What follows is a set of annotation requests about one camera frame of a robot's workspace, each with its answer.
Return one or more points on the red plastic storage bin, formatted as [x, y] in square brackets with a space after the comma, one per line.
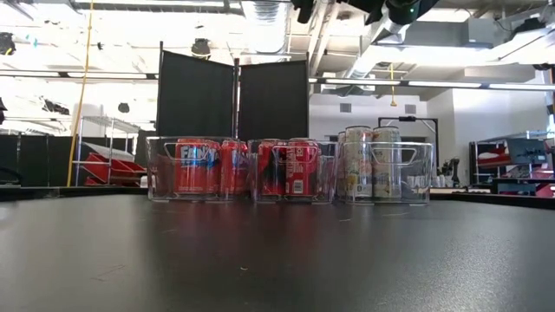
[112, 167]

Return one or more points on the black ceiling spotlight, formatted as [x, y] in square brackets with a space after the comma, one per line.
[200, 47]

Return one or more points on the corrugated silver ceiling duct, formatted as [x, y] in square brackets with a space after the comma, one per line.
[264, 26]

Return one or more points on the black low partition wall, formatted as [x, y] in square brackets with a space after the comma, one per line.
[34, 160]

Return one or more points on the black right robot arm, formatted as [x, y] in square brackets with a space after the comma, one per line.
[403, 13]

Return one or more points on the black divider panel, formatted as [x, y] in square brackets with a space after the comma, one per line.
[195, 95]
[273, 108]

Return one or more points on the yellow hanging hook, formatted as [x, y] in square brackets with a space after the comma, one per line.
[393, 103]

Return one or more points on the white slim drink can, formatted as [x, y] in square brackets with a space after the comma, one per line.
[386, 173]
[359, 164]

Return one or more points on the clear plastic bin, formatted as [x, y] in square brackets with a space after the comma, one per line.
[418, 173]
[327, 173]
[152, 173]

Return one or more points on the black shelf with boxes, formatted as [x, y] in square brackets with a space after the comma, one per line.
[524, 151]

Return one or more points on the small black background robot arm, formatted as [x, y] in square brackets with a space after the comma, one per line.
[451, 167]

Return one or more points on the silver ceiling air duct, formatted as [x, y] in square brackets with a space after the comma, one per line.
[373, 56]

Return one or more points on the long ceiling light strip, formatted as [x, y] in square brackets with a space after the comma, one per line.
[433, 83]
[108, 75]

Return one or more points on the black ceiling lamp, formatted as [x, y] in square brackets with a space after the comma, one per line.
[6, 43]

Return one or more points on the black metal stand frame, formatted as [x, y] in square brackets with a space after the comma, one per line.
[407, 118]

